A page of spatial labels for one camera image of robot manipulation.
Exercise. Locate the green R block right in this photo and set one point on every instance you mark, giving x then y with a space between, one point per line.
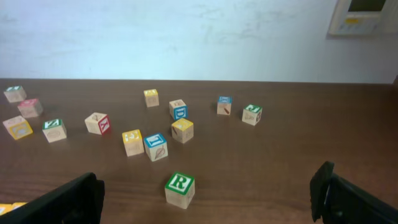
180 190

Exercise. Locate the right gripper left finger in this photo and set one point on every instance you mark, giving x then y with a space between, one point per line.
78 201

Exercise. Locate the yellow block top right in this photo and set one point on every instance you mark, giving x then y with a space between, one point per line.
151 97

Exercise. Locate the blue picture block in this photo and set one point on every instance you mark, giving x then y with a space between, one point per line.
156 147

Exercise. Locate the green J block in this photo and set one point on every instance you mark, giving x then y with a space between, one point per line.
252 114

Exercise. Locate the plain wooden block centre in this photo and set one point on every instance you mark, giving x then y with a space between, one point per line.
18 127

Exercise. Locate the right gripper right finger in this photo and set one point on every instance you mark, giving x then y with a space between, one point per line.
336 200

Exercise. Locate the blue X block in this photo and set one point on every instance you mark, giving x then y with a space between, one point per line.
224 105

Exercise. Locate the red Q block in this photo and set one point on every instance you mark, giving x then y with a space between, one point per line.
30 108

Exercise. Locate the wooden block blue side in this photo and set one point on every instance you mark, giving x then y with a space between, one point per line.
178 109

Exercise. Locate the yellow block lower right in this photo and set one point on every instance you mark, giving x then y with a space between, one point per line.
133 142

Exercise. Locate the wooden picture block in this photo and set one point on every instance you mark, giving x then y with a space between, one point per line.
98 123

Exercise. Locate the green Z block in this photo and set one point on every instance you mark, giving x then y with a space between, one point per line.
54 130

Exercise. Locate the white wall thermostat panel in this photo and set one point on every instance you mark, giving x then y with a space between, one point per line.
364 17

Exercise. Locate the green L block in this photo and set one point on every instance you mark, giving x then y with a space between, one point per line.
15 94

